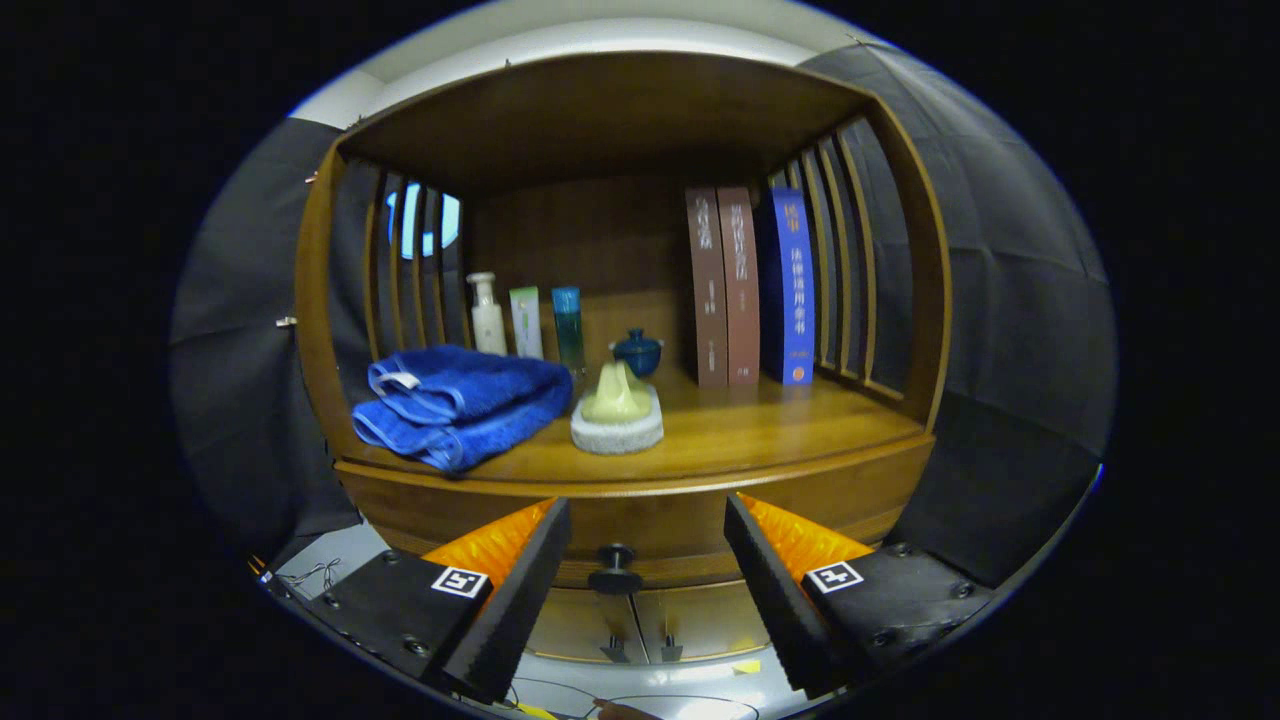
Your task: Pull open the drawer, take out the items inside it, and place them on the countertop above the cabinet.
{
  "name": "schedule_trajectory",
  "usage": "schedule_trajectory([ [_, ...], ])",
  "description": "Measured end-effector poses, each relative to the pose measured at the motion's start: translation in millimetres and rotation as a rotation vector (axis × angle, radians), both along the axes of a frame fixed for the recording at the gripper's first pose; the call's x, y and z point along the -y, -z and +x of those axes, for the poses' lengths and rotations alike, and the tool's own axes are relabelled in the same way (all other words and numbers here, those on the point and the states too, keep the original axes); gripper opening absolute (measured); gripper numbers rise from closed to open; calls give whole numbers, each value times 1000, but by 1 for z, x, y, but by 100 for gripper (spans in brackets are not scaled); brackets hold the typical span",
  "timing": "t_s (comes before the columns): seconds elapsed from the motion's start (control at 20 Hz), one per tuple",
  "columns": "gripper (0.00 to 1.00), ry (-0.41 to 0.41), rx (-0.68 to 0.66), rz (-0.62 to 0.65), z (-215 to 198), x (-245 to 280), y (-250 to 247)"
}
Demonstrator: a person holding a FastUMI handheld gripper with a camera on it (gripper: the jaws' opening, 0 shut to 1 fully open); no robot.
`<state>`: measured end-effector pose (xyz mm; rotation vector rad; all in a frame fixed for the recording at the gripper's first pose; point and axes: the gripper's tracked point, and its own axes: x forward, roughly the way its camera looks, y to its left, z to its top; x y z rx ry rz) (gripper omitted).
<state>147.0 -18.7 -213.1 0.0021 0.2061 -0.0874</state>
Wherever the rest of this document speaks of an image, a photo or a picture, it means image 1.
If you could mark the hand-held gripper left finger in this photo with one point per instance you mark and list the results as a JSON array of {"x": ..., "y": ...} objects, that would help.
[{"x": 520, "y": 600}]

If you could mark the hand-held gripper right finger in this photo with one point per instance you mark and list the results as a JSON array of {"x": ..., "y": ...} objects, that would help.
[{"x": 775, "y": 600}]

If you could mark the wooden drawer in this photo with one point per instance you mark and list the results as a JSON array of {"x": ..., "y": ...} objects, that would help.
[{"x": 650, "y": 520}]

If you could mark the yellow-green scrub brush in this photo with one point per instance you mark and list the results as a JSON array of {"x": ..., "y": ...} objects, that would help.
[{"x": 617, "y": 415}]

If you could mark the wooden cabinet door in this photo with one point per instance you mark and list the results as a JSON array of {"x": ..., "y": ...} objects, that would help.
[
  {"x": 700, "y": 620},
  {"x": 575, "y": 625}
]

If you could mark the wooden countertop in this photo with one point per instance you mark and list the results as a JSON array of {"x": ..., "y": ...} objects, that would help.
[{"x": 760, "y": 430}]

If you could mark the wooden cabinet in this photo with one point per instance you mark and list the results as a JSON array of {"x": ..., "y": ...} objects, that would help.
[{"x": 600, "y": 120}]

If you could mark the blue folded towel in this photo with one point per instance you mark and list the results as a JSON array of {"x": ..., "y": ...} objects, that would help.
[{"x": 460, "y": 410}]

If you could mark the teal bottle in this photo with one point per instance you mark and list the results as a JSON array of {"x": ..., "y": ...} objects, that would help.
[{"x": 568, "y": 330}]

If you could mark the blue lidded teacup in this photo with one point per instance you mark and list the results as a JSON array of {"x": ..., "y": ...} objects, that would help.
[{"x": 638, "y": 352}]

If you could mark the white and green tube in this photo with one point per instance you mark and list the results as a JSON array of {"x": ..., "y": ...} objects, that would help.
[{"x": 526, "y": 325}]

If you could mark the white pump bottle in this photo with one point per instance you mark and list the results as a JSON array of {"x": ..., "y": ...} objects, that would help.
[{"x": 488, "y": 320}]

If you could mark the blue book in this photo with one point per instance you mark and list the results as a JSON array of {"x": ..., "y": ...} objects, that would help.
[{"x": 795, "y": 290}]

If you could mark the light brown book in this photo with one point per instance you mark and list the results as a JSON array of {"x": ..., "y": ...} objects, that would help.
[{"x": 741, "y": 290}]

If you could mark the dark brown book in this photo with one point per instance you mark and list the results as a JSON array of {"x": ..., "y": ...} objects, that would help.
[{"x": 707, "y": 290}]

